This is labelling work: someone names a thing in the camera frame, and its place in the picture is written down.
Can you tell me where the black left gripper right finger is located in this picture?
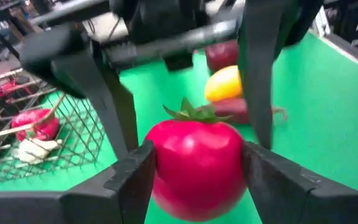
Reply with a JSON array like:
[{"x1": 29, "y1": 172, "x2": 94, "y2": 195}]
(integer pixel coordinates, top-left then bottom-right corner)
[{"x1": 241, "y1": 141, "x2": 358, "y2": 224}]

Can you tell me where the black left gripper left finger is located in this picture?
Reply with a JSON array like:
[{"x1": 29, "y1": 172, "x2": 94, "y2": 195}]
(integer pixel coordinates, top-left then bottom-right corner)
[{"x1": 0, "y1": 139, "x2": 157, "y2": 224}]

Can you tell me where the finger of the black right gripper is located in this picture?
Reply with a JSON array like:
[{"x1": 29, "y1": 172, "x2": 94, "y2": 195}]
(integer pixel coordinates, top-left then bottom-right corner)
[
  {"x1": 237, "y1": 0, "x2": 324, "y2": 151},
  {"x1": 19, "y1": 24, "x2": 140, "y2": 160}
]

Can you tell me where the yellow-orange round fruit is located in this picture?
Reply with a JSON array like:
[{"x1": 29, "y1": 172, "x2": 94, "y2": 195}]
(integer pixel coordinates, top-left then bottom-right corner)
[{"x1": 203, "y1": 64, "x2": 244, "y2": 103}]

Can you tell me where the purple sweet potato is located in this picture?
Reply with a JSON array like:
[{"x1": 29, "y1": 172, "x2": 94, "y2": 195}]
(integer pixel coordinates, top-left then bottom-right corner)
[{"x1": 209, "y1": 97, "x2": 288, "y2": 125}]

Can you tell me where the red bell pepper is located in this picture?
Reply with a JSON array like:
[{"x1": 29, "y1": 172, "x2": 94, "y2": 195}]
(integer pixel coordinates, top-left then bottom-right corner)
[{"x1": 10, "y1": 108, "x2": 61, "y2": 142}]

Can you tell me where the red tomato with green calyx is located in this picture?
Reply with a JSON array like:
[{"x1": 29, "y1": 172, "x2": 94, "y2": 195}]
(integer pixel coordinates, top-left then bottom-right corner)
[{"x1": 144, "y1": 97, "x2": 248, "y2": 222}]

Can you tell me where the white garlic bulb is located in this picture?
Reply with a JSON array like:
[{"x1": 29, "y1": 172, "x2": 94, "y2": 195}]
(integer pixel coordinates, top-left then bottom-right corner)
[{"x1": 12, "y1": 138, "x2": 64, "y2": 165}]

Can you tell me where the dark red round fruit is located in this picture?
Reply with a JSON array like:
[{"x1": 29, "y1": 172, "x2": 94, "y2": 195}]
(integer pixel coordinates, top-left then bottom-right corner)
[{"x1": 204, "y1": 39, "x2": 241, "y2": 73}]

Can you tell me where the black wire basket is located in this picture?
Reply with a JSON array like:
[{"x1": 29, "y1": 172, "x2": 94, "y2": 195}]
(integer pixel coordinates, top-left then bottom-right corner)
[{"x1": 0, "y1": 67, "x2": 107, "y2": 184}]

